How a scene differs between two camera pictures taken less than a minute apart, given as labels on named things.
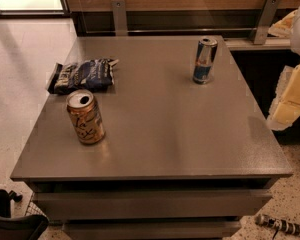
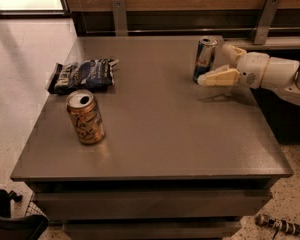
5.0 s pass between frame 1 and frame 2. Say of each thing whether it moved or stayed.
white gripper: moved
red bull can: stayed
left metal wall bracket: stayed
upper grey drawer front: stayed
